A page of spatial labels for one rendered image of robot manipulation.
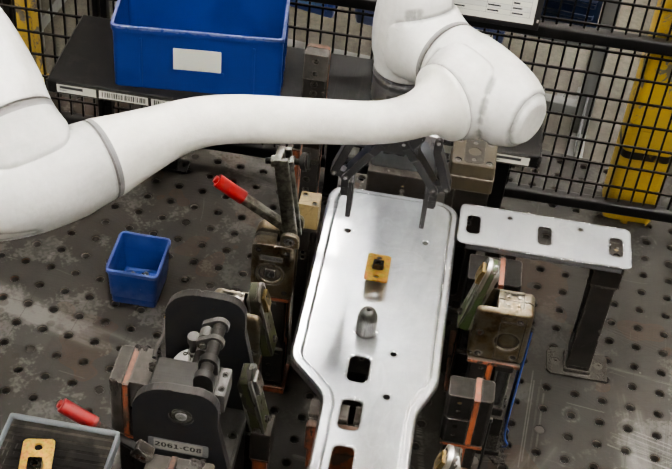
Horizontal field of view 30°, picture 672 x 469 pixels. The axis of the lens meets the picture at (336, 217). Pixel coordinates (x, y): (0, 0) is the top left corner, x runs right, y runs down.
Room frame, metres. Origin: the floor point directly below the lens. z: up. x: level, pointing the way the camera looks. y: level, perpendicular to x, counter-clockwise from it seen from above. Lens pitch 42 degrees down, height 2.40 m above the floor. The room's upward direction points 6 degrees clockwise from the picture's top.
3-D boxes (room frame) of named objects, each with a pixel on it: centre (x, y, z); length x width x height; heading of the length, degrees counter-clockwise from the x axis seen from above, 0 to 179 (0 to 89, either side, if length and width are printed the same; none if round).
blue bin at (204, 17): (1.89, 0.28, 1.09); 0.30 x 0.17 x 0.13; 92
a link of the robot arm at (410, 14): (1.42, -0.08, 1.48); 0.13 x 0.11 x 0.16; 41
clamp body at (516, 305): (1.35, -0.27, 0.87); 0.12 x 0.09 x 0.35; 85
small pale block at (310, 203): (1.52, 0.04, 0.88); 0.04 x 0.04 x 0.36; 85
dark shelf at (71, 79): (1.88, 0.09, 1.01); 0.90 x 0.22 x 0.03; 85
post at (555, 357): (1.55, -0.47, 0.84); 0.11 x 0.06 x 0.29; 85
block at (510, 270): (1.49, -0.27, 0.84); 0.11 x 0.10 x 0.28; 85
